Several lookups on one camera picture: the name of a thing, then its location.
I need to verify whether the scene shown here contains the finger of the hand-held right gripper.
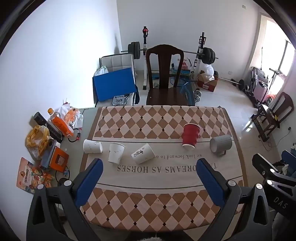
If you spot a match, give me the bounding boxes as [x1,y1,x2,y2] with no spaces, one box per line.
[252,153,279,180]

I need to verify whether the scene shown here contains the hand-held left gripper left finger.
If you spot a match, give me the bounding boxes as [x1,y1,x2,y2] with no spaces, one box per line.
[26,158,104,241]

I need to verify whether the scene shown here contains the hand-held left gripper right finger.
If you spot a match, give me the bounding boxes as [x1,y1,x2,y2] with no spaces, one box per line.
[197,158,273,241]

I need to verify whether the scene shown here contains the plain white paper cup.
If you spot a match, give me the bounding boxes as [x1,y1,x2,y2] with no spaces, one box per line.
[83,139,103,154]

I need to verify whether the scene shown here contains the white paper cup small marks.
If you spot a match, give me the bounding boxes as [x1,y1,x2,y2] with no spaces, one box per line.
[108,142,125,164]

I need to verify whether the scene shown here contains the grey ribbed mug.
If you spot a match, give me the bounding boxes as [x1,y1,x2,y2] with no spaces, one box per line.
[209,135,233,156]

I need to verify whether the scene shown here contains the red paper cup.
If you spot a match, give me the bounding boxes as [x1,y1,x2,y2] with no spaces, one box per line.
[182,123,201,148]

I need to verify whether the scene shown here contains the white paper cup black print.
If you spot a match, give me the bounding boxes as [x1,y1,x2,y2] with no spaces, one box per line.
[131,143,155,165]

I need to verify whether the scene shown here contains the orange box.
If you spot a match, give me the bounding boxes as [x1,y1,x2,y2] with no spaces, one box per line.
[50,147,70,173]

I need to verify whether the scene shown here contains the grey blue phone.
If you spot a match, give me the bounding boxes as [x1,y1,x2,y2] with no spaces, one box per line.
[40,139,57,168]

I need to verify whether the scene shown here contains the colourful snack packet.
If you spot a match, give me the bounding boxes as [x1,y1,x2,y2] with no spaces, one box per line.
[16,158,55,194]

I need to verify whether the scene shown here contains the brown wooden side chair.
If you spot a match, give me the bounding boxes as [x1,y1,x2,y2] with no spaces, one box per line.
[258,92,294,142]

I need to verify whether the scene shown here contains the orange drink bottle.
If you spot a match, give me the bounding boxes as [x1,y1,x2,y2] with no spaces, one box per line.
[47,108,74,137]

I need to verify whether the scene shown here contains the yellow plastic bag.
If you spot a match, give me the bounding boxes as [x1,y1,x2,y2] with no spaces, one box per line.
[25,125,50,159]

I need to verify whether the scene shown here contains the crumpled white orange bag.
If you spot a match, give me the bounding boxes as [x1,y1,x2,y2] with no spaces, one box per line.
[61,103,84,129]

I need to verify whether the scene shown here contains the black cylinder case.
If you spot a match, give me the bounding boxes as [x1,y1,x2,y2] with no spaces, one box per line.
[33,112,63,143]

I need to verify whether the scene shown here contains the brown checkered tablecloth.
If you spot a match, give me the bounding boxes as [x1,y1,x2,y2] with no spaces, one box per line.
[80,105,243,230]

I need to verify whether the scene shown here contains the floor barbell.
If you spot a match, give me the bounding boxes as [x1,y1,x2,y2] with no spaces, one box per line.
[218,77,245,90]

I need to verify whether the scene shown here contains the clear plastic container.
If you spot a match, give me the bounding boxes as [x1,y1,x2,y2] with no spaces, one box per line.
[112,95,127,106]

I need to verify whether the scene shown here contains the cardboard box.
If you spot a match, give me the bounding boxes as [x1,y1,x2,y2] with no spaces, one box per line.
[196,70,219,92]

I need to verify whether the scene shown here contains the blue board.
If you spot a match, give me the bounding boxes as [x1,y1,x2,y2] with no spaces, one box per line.
[92,68,137,102]

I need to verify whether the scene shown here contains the white plastic bag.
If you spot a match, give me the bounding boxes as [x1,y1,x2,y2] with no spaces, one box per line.
[203,64,215,81]

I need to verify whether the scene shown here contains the red print plastic bag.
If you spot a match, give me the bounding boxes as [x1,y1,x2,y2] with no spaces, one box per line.
[172,54,192,71]

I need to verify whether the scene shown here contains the window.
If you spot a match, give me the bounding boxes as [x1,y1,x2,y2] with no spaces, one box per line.
[259,14,296,77]

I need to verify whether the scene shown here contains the white padded chair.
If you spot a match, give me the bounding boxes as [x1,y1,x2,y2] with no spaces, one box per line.
[99,54,137,77]

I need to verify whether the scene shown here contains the white barbell rack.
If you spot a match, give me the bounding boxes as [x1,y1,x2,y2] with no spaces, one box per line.
[141,26,207,91]

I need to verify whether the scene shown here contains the dark wooden chair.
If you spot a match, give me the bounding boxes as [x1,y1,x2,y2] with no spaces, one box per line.
[145,44,188,106]

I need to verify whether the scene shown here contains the black barbell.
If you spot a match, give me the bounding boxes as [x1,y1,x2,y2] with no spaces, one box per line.
[121,42,219,64]

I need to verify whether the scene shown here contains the black cable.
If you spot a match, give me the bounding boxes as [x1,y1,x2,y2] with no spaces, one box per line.
[67,130,82,142]

